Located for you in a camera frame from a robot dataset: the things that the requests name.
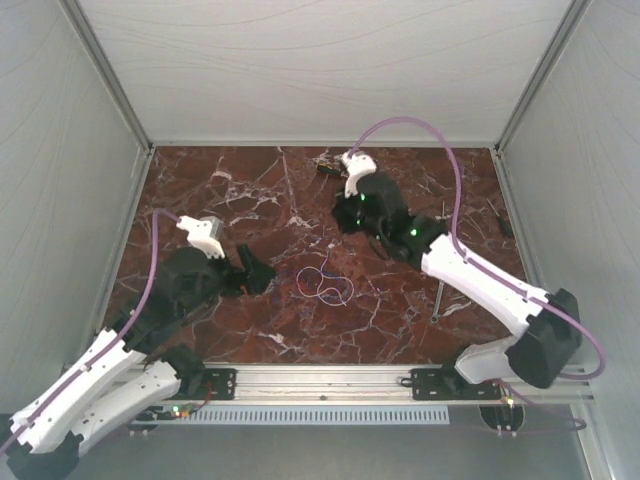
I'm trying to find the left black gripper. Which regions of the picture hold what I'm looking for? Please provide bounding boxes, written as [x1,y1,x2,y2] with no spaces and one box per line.
[182,242,278,318]

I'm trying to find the blue wire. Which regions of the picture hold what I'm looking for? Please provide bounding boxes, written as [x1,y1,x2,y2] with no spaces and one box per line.
[269,259,351,321]

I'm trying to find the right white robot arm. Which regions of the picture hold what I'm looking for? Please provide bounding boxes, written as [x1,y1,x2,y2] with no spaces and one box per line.
[332,172,582,398]

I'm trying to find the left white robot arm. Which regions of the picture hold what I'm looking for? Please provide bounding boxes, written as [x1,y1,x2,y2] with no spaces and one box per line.
[1,244,276,479]

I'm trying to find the black yellow screwdriver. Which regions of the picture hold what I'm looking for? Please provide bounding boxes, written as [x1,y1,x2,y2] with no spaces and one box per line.
[316,162,344,177]

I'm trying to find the silver wrench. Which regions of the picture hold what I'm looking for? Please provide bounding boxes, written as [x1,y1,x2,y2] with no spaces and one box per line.
[430,281,444,323]

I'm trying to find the small black screwdriver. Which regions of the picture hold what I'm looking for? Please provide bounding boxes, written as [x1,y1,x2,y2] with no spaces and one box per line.
[487,200,515,239]

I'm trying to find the small circuit board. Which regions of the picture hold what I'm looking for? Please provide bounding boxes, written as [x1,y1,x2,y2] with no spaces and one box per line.
[169,403,201,419]

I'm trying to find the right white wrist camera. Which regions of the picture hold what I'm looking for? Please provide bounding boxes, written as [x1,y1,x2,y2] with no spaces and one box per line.
[341,152,377,198]

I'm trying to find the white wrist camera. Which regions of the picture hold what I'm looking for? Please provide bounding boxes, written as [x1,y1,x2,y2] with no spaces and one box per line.
[176,215,226,259]
[341,152,377,198]

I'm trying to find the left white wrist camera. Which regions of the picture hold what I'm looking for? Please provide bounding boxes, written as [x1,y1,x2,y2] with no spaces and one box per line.
[176,215,226,259]

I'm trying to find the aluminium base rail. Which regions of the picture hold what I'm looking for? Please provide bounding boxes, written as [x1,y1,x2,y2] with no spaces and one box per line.
[54,363,596,406]

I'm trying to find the left black mount plate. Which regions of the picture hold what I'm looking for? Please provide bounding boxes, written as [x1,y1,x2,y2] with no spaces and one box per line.
[185,367,237,402]

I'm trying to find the black mount plate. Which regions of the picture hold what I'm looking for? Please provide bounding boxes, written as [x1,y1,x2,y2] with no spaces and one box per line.
[399,366,502,402]
[185,367,237,402]

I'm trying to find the grey slotted cable duct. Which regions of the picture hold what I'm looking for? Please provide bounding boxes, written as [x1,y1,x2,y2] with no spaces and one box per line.
[185,404,450,426]

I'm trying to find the right black mount plate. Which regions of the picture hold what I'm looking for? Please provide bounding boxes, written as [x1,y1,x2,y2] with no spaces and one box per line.
[399,366,502,402]

